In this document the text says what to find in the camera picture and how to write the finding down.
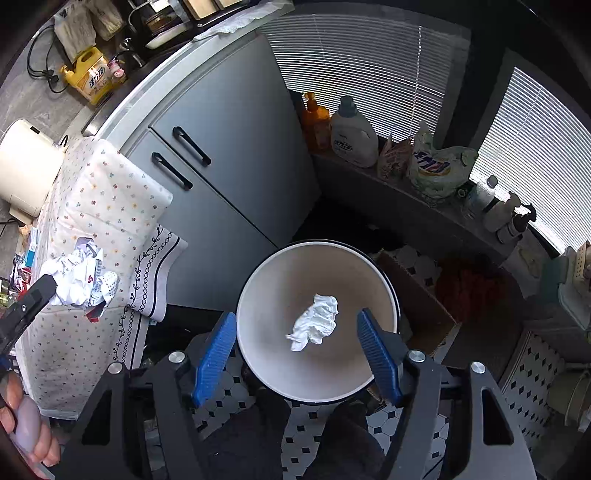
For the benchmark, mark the white round trash bin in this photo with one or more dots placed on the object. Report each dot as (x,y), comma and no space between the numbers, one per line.
(281,289)

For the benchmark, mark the white printed paper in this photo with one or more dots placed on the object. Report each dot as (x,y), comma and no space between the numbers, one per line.
(82,279)

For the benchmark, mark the green white detergent bag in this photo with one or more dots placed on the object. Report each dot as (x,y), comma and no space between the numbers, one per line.
(437,173)

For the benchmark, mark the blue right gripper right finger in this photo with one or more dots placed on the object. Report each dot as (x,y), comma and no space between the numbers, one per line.
(384,353)

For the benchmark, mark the striped leaf-pattern towel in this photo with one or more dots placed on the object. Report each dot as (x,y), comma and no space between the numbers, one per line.
(147,298)

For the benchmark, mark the cream air fryer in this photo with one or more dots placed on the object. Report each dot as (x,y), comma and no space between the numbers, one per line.
(30,162)

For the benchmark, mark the white laundry detergent bottle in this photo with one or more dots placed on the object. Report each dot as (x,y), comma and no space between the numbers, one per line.
(353,137)

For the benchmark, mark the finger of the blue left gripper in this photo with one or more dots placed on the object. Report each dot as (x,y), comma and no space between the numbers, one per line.
(22,313)

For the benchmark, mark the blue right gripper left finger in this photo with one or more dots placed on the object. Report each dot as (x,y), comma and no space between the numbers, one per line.
(212,354)

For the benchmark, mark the yellow dish soap bottle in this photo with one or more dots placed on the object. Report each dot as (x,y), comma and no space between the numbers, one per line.
(90,75)

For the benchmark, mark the white tissue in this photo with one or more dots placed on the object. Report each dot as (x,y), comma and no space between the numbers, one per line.
(316,323)

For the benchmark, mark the person's left hand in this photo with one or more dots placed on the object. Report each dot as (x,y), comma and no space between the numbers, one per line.
(29,431)

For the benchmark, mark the orange bottle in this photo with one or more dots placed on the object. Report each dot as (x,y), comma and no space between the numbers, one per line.
(316,120)

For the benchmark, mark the floral white tablecloth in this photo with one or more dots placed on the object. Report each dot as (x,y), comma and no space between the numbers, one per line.
(92,230)

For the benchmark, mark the grey cabinet with handles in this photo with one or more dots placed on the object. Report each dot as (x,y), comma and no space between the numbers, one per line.
(214,123)

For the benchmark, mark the cardboard box on floor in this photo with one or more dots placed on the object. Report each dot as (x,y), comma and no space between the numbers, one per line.
(425,323)

